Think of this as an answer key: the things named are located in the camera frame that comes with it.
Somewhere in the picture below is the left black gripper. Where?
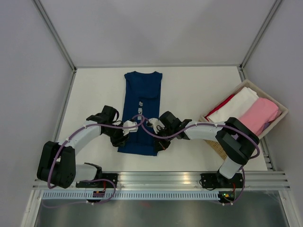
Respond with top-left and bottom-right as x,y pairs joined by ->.
103,122 -> 130,148

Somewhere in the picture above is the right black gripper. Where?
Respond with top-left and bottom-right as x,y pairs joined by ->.
151,127 -> 175,152

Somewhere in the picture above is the blue t shirt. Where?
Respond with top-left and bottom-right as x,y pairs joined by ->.
118,71 -> 162,156

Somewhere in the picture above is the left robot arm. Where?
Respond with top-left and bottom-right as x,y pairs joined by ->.
37,105 -> 138,189

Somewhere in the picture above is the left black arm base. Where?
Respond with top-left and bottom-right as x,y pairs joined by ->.
76,173 -> 118,189

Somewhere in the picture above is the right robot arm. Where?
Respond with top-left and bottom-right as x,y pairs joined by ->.
146,111 -> 260,187

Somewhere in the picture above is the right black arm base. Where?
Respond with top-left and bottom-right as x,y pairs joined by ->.
199,173 -> 244,190

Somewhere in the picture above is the wicker basket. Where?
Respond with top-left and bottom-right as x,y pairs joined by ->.
200,79 -> 289,161

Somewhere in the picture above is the white rolled t shirt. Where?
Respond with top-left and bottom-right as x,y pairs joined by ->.
205,87 -> 259,122

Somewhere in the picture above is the red rolled t shirt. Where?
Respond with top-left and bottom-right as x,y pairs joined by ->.
205,94 -> 235,118

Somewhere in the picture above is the pink rolled t shirt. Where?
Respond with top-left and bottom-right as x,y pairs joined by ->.
239,97 -> 279,136

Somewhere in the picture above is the purple rolled t shirt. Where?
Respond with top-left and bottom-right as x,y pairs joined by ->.
263,122 -> 272,131

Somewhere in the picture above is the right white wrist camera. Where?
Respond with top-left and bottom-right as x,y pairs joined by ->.
146,118 -> 164,134

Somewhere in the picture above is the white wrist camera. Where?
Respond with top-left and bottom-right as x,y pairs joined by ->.
146,118 -> 164,134
123,120 -> 138,135

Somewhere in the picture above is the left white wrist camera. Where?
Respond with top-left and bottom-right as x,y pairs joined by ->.
123,120 -> 138,135

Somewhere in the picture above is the white slotted cable duct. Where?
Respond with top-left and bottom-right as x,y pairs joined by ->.
42,190 -> 220,201

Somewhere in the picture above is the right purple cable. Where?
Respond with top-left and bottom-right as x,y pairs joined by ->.
141,116 -> 260,207

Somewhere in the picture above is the aluminium frame rail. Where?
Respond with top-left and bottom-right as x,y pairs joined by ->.
32,171 -> 291,190

